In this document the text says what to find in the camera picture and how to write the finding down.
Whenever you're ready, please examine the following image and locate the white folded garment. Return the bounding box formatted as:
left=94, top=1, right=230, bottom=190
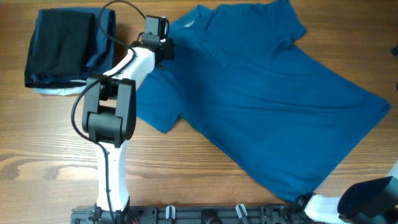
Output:
left=34, top=80, right=86, bottom=96

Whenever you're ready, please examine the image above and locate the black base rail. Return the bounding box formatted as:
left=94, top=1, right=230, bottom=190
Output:
left=70, top=203, right=312, bottom=224

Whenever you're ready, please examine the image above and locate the navy blue folded garment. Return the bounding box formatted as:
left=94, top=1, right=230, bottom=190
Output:
left=37, top=7, right=116, bottom=88

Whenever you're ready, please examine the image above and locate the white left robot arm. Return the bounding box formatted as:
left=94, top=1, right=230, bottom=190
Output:
left=82, top=38, right=174, bottom=223

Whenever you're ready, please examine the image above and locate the blue polo shirt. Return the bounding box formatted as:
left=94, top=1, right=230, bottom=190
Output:
left=137, top=1, right=391, bottom=201

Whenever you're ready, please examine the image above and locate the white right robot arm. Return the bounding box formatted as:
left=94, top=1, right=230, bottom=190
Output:
left=304, top=164, right=397, bottom=224

